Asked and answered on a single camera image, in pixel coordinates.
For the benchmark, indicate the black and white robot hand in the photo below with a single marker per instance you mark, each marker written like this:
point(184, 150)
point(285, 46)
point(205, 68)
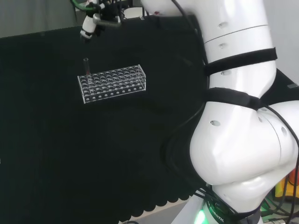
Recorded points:
point(88, 24)

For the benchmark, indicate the black bench cloth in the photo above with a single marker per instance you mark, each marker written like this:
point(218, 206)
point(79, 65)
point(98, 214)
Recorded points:
point(93, 144)

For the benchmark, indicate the yellow stop button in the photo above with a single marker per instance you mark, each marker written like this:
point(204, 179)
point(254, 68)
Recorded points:
point(283, 186)

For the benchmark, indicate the clear glass test tube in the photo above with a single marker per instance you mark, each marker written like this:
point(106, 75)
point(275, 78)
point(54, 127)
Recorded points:
point(87, 67)

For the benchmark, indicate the clear plastic test tube rack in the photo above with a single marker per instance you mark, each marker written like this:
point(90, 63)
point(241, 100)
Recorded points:
point(112, 84)

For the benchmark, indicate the dark grey cabinet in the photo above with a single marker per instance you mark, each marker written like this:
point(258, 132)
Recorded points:
point(77, 11)

